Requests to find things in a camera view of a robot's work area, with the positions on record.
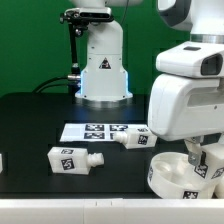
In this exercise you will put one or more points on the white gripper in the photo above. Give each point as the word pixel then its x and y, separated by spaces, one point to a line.
pixel 182 107

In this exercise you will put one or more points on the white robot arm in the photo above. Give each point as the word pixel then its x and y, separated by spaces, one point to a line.
pixel 121 55

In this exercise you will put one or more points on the white marker sheet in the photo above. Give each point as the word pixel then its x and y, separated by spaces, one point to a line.
pixel 93 131

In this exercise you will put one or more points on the white front wall bar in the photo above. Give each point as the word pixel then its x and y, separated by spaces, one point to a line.
pixel 111 211

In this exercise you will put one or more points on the black camera on stand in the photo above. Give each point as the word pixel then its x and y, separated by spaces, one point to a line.
pixel 78 20

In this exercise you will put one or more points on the white left wall block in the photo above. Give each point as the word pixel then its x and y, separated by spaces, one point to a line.
pixel 1 164

